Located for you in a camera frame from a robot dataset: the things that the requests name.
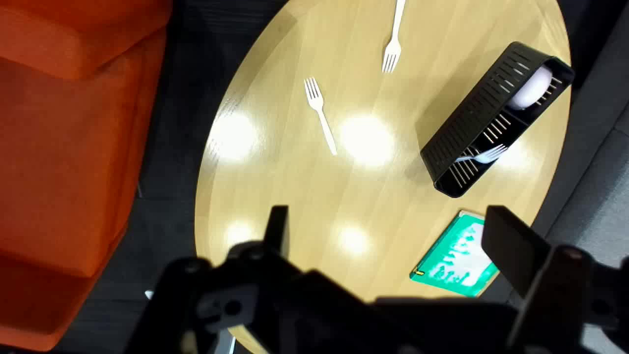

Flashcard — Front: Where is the black slotted utensils basket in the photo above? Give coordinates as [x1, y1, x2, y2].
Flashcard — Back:
[421, 42, 575, 197]

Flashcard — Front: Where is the white plastic fork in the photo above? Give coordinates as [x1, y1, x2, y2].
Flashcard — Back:
[382, 0, 407, 73]
[303, 77, 339, 156]

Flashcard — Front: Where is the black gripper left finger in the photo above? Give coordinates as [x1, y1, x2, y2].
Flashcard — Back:
[264, 205, 290, 254]

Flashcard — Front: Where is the orange sofa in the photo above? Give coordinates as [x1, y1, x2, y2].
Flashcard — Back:
[0, 0, 174, 353]

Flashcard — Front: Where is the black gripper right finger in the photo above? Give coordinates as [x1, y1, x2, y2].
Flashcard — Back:
[482, 205, 551, 298]

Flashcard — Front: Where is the green and white card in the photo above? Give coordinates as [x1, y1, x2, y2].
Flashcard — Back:
[409, 211, 498, 298]

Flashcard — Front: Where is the white plastic utensil in basket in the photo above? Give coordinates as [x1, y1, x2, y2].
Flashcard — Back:
[455, 144, 508, 166]

